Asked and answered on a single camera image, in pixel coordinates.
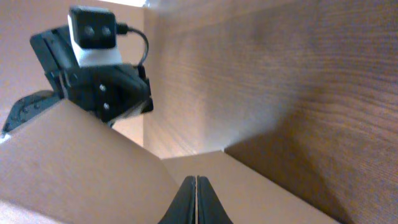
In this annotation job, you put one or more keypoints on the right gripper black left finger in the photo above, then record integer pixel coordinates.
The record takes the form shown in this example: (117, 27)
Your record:
(182, 208)

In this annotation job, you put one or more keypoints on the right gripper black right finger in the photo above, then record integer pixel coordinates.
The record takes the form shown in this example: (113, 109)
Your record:
(210, 209)

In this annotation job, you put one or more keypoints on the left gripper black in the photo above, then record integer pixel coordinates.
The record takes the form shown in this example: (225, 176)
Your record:
(110, 92)

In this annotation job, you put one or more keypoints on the brown cardboard box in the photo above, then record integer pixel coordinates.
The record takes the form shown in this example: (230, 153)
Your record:
(65, 166)

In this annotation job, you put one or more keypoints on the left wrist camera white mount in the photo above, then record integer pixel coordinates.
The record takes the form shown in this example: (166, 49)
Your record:
(93, 36)

